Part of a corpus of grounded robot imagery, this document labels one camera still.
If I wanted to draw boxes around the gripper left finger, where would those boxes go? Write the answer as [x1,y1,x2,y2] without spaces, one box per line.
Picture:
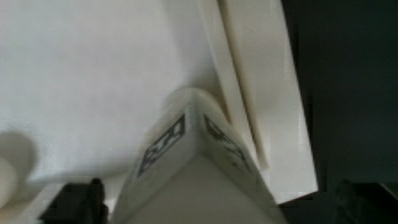
[11,177,112,224]

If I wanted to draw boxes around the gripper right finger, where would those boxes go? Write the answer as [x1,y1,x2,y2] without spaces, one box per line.
[335,180,398,224]

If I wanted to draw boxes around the white table leg with tag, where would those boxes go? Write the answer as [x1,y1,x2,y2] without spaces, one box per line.
[111,88,288,224]

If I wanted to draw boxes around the white square tabletop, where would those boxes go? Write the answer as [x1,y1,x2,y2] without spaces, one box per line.
[0,0,319,224]

